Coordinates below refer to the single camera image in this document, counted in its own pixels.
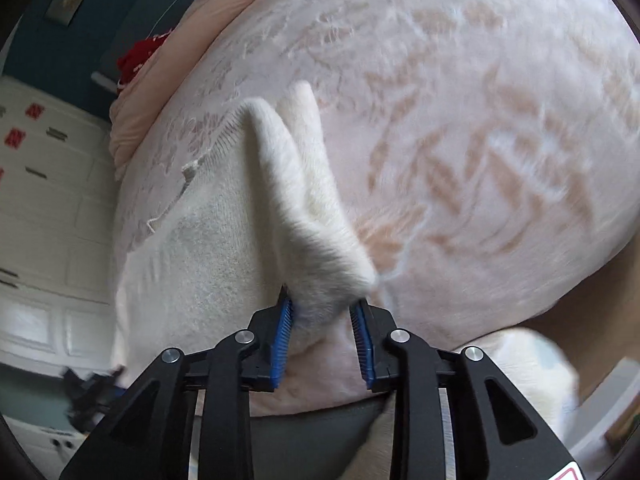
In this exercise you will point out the red pillow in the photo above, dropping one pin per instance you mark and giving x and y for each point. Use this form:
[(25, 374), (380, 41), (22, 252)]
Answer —
[(137, 57)]

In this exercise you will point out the cream knit sweater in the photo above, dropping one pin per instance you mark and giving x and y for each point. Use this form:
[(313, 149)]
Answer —
[(300, 220)]

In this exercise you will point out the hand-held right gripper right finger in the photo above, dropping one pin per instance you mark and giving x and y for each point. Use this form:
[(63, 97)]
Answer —
[(362, 350)]

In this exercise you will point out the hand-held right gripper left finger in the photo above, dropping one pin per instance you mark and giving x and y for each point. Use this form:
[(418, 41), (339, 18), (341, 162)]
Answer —
[(282, 345)]

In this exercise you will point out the pink duvet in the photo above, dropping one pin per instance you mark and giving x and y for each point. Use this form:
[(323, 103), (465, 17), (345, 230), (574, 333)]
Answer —
[(145, 120)]

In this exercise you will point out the teal upholstered headboard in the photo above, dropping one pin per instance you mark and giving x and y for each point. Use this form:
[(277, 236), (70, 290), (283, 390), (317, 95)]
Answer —
[(145, 15)]

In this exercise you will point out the white wardrobe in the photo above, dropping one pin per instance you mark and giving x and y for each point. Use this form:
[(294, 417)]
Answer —
[(55, 210)]

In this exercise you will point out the bed with butterfly blanket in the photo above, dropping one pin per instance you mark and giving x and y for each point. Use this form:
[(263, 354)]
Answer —
[(475, 135)]

